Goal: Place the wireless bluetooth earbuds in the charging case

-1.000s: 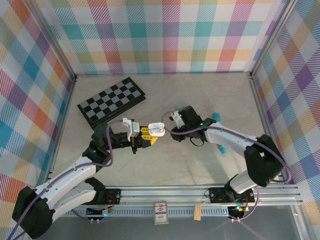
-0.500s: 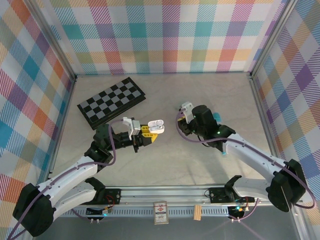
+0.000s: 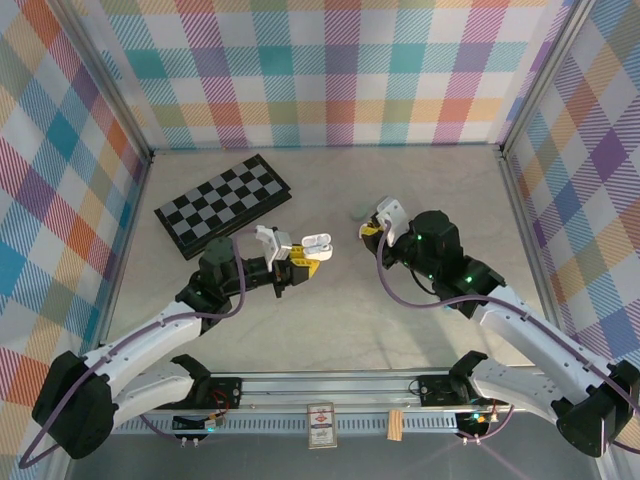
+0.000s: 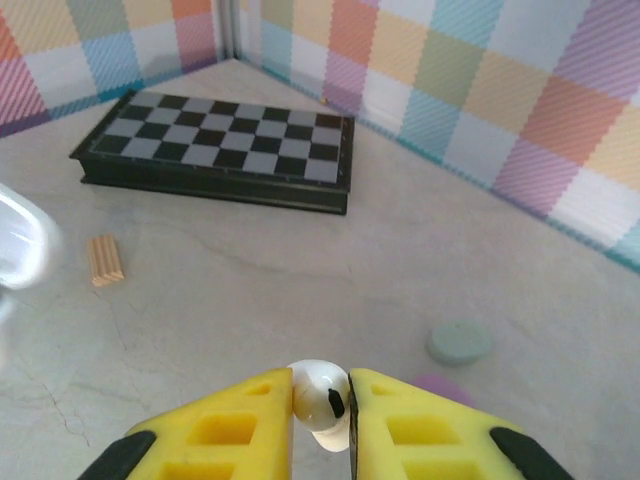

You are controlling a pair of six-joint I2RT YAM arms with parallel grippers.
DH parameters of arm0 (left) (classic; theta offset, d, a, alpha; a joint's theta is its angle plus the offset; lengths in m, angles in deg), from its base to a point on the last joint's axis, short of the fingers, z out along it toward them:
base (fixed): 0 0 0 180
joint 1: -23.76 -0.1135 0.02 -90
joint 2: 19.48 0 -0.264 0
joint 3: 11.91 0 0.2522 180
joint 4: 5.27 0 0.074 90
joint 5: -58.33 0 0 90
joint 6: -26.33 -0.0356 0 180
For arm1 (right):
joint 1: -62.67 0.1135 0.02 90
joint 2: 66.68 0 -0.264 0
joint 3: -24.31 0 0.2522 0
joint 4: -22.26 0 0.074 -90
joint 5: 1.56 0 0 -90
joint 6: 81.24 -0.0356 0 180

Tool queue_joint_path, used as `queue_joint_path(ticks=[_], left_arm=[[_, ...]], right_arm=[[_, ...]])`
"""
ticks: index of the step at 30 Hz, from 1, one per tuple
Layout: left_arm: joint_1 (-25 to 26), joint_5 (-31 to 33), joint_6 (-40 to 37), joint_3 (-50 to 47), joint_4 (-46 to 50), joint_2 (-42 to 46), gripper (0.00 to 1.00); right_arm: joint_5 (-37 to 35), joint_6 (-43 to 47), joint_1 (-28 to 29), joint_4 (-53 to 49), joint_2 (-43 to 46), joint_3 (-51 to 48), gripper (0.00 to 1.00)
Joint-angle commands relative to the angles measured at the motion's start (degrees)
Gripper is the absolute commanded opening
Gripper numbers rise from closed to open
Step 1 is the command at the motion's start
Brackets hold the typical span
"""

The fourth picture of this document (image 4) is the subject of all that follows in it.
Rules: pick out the white earbud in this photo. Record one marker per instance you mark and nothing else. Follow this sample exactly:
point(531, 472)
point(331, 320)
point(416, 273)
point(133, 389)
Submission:
point(317, 395)

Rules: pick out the white earbud case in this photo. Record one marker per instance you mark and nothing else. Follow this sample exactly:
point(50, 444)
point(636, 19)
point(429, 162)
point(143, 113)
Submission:
point(25, 240)

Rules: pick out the black and grey chessboard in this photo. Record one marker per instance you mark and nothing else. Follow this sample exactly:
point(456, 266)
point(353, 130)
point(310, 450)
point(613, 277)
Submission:
point(220, 145)

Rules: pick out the small wooden block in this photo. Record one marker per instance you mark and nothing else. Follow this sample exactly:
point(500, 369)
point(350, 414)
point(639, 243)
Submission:
point(106, 260)

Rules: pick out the mint green earbud case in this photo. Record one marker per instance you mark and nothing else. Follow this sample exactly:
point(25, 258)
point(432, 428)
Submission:
point(460, 344)

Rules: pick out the purple earbud case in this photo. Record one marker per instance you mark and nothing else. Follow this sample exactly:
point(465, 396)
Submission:
point(442, 387)

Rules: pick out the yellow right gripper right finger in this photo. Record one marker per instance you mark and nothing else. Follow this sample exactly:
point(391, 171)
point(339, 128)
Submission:
point(425, 440)

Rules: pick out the aluminium corner post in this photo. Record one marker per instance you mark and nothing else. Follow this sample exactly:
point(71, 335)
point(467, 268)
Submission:
point(229, 25)

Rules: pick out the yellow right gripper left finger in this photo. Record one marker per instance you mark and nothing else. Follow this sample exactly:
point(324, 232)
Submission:
point(215, 435)

